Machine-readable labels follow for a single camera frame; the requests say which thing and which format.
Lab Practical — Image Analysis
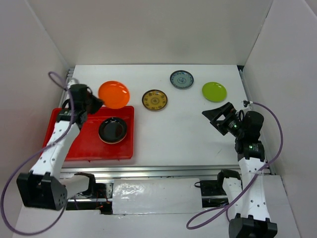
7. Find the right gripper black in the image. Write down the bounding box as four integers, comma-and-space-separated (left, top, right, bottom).
202, 102, 245, 137

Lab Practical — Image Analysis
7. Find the black plate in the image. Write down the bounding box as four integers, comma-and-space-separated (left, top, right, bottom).
98, 117, 127, 144

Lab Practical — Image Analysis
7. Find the yellow patterned plate dark rim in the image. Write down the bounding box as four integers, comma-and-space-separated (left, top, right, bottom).
142, 89, 168, 112

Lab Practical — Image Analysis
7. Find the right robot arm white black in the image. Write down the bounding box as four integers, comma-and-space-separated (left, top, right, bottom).
202, 103, 278, 238

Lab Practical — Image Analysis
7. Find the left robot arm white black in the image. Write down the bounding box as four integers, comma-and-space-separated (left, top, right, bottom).
16, 84, 103, 211

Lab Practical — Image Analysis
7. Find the red plastic bin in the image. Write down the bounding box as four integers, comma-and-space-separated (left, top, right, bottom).
42, 106, 135, 163

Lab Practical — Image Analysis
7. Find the green plate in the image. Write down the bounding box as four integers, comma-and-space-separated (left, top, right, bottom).
202, 82, 227, 103

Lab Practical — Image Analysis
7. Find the blue patterned plate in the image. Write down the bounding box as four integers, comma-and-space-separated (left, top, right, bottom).
169, 70, 194, 89

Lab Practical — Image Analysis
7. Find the white foam cover board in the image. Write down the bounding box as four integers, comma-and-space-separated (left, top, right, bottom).
112, 178, 202, 215

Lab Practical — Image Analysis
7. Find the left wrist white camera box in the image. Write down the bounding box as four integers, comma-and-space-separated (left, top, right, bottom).
67, 78, 79, 88

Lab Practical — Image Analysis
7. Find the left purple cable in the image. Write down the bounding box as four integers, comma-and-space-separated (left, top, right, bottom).
0, 71, 80, 236

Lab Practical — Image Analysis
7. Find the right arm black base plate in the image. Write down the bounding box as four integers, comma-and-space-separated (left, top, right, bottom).
194, 178, 242, 198

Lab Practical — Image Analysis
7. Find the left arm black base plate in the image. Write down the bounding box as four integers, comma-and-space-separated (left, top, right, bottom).
81, 182, 113, 201

